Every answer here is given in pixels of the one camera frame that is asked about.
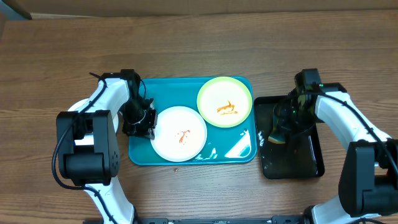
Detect white plate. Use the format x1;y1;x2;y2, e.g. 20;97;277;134
68;98;119;133
150;106;207;162

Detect teal plastic serving tray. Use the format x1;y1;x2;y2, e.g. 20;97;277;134
128;77;257;166

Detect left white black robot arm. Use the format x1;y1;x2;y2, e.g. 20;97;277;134
52;69;157;223

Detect black water tray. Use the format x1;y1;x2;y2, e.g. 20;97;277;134
254;96;325;179

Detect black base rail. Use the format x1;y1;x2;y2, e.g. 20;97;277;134
138;215;311;224

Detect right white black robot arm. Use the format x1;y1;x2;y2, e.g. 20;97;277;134
268;68;397;223

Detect green rimmed plate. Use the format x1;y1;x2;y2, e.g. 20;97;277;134
197;77;252;128

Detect green yellow scrub sponge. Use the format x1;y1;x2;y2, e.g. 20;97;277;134
267;121;285;144

